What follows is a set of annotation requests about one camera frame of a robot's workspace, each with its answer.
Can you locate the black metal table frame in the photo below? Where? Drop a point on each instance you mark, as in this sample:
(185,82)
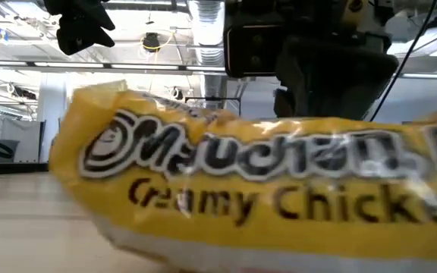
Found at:
(13,168)

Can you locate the black ceiling device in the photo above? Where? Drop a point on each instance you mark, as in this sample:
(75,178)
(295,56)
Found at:
(151,41)

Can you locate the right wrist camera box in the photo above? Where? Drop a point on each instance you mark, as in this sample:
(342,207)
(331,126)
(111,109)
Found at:
(252,51)

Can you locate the grey partition panel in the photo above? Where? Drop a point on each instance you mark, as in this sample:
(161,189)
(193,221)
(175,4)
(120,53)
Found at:
(21,136)

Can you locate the horizontal LED light bar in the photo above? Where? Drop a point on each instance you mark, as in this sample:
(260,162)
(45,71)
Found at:
(146,66)

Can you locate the silver round ventilation duct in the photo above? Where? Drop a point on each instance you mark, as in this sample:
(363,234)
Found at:
(207,22)

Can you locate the black ceiling spotlight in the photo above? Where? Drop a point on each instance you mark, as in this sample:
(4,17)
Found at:
(26,93)
(178,95)

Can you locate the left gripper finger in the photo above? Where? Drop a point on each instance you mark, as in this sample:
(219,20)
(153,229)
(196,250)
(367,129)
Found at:
(82,41)
(102,21)

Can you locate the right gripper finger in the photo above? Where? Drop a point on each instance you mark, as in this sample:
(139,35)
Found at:
(283,102)
(336,79)

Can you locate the yellow creamy chicken noodle packet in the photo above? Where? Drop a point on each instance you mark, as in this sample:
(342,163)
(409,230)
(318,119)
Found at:
(241,220)

